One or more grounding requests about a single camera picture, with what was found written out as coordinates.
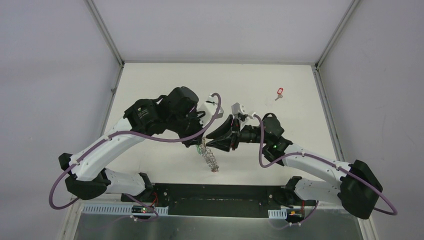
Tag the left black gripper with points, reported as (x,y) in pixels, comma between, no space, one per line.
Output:
(192,139)

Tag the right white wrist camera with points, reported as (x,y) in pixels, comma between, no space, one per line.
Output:
(238,110)

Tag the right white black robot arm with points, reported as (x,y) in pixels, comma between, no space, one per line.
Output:
(351,185)

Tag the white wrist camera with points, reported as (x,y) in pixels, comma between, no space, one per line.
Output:
(207,109)
(238,110)

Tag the white slotted cable duct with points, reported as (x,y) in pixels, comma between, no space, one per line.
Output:
(116,209)

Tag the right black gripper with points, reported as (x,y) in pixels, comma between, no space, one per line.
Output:
(225,143)

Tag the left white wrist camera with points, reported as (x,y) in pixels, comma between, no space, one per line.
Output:
(207,109)

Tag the metal disc keyring holder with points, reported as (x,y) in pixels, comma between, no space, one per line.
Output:
(208,156)

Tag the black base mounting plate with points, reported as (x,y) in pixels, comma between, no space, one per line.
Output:
(212,200)

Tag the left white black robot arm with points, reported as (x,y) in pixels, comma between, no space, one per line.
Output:
(178,112)

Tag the key with green tag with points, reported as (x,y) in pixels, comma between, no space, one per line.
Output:
(198,148)

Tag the key with red tag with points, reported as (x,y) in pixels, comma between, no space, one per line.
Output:
(279,94)

